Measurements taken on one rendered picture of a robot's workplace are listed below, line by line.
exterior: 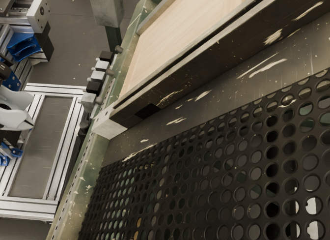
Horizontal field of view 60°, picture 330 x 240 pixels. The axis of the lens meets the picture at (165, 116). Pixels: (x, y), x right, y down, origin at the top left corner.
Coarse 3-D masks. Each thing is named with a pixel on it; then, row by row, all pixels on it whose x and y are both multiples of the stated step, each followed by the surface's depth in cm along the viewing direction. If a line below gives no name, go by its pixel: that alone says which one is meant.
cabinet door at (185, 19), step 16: (176, 0) 102; (192, 0) 89; (208, 0) 79; (224, 0) 70; (240, 0) 63; (160, 16) 110; (176, 16) 95; (192, 16) 83; (208, 16) 74; (144, 32) 118; (160, 32) 101; (176, 32) 88; (192, 32) 77; (144, 48) 108; (160, 48) 93; (176, 48) 82; (144, 64) 99; (160, 64) 86; (128, 80) 105
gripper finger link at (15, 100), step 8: (0, 88) 45; (0, 96) 46; (8, 96) 47; (16, 96) 47; (24, 96) 47; (32, 96) 47; (0, 104) 46; (8, 104) 47; (16, 104) 48; (24, 104) 48; (32, 120) 51
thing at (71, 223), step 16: (144, 0) 132; (144, 16) 127; (128, 32) 128; (128, 48) 115; (128, 64) 112; (112, 96) 103; (96, 112) 108; (96, 144) 93; (80, 160) 95; (96, 160) 91; (80, 176) 87; (96, 176) 89; (64, 192) 93; (80, 192) 85; (80, 208) 83; (64, 224) 79; (80, 224) 82
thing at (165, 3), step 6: (162, 0) 110; (168, 0) 104; (174, 0) 104; (156, 6) 113; (162, 6) 107; (168, 6) 106; (156, 12) 110; (162, 12) 109; (150, 18) 113; (156, 18) 112; (144, 24) 116; (150, 24) 115; (138, 30) 119; (144, 30) 119
